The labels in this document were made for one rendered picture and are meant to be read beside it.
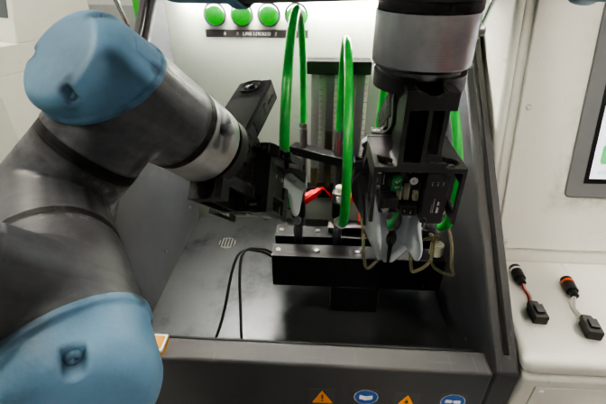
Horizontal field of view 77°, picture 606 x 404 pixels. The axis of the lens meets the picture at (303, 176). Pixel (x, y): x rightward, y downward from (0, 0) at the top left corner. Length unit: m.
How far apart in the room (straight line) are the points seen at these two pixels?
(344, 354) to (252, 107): 0.41
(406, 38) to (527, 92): 0.50
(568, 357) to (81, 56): 0.70
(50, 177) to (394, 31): 0.24
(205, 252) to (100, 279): 0.84
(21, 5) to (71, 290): 3.24
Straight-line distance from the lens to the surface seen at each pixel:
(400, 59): 0.29
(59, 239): 0.22
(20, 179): 0.29
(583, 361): 0.74
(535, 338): 0.73
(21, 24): 3.39
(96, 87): 0.25
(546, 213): 0.84
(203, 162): 0.33
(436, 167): 0.30
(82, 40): 0.27
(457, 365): 0.69
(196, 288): 0.94
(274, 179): 0.42
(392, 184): 0.31
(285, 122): 0.49
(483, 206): 0.71
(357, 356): 0.66
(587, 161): 0.84
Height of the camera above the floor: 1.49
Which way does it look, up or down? 30 degrees down
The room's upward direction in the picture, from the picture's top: straight up
